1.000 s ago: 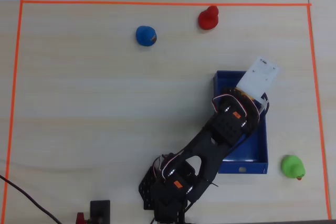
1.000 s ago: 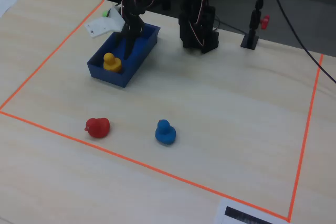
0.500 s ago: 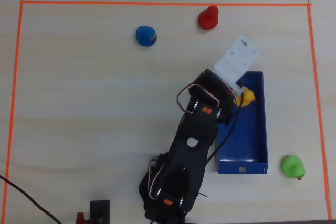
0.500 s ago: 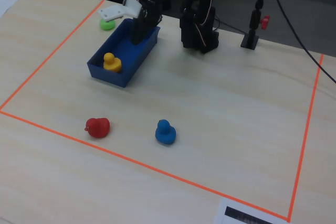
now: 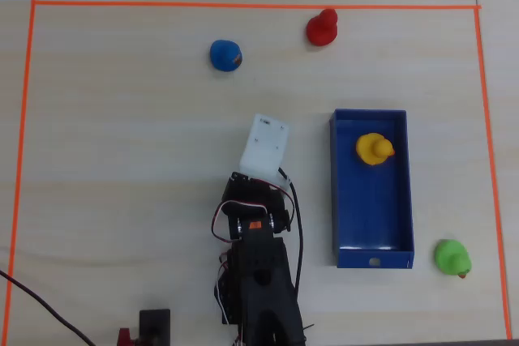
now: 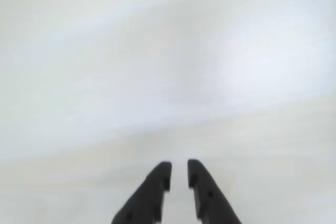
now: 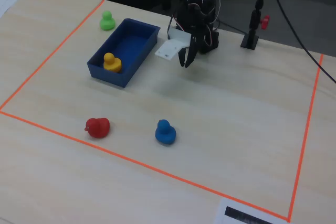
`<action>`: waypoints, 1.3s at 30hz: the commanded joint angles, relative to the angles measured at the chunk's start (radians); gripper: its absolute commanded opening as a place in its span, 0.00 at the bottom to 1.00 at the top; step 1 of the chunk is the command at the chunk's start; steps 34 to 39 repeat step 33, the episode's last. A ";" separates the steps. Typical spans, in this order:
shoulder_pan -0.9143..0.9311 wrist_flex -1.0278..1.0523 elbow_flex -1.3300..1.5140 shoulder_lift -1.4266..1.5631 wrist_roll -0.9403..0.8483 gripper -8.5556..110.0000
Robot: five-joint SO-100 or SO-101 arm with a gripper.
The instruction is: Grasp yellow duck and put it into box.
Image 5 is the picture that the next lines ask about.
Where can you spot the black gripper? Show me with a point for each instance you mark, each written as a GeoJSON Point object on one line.
{"type": "Point", "coordinates": [242, 185]}

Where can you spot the yellow rubber duck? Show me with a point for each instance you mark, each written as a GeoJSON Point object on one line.
{"type": "Point", "coordinates": [374, 149]}

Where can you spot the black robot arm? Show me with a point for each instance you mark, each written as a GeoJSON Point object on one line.
{"type": "Point", "coordinates": [263, 281]}

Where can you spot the blue rectangular box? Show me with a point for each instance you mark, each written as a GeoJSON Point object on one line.
{"type": "Point", "coordinates": [373, 200]}

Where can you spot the blue rubber duck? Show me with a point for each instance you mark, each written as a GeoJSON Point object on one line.
{"type": "Point", "coordinates": [225, 55]}

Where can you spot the red rubber duck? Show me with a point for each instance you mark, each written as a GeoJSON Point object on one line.
{"type": "Point", "coordinates": [322, 28]}

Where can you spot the green rubber duck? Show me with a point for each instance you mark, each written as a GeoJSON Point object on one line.
{"type": "Point", "coordinates": [451, 257]}

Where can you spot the orange tape strip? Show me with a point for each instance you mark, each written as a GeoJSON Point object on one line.
{"type": "Point", "coordinates": [490, 159]}
{"type": "Point", "coordinates": [243, 5]}
{"type": "Point", "coordinates": [20, 159]}

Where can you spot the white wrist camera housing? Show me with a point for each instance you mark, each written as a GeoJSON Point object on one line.
{"type": "Point", "coordinates": [265, 147]}

